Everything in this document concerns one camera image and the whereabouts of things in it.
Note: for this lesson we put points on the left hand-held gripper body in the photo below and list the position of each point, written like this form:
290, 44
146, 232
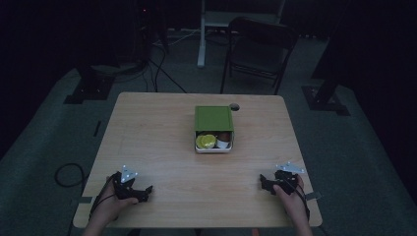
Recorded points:
124, 190

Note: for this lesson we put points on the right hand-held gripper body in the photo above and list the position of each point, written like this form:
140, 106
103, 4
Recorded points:
286, 183

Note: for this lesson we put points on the tray of small cups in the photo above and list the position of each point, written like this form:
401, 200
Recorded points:
213, 150

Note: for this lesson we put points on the pile of coffee capsules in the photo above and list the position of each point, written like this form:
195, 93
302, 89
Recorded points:
206, 141

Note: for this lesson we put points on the green box lid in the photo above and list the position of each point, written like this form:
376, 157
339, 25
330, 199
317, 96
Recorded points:
213, 118

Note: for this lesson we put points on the person's left hand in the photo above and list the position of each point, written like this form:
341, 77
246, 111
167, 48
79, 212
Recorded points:
109, 205

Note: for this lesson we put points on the person's right hand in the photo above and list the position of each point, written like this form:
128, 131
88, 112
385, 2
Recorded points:
295, 203

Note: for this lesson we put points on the grey tape piece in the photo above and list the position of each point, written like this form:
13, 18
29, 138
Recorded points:
313, 195
84, 200

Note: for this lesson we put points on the black floor tape strip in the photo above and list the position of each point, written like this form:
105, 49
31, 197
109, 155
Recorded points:
97, 128

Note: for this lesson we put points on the round table grommet hole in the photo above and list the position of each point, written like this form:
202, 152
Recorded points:
234, 106

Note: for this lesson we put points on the black stand base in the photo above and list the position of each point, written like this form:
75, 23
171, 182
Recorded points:
91, 88
324, 101

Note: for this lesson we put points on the black folding chair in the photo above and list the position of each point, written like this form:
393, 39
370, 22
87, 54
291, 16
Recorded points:
262, 49

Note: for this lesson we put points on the dark equipment rack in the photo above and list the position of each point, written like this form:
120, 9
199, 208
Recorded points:
147, 32

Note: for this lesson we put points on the white desk frame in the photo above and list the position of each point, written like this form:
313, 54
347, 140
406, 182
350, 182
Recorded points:
202, 39

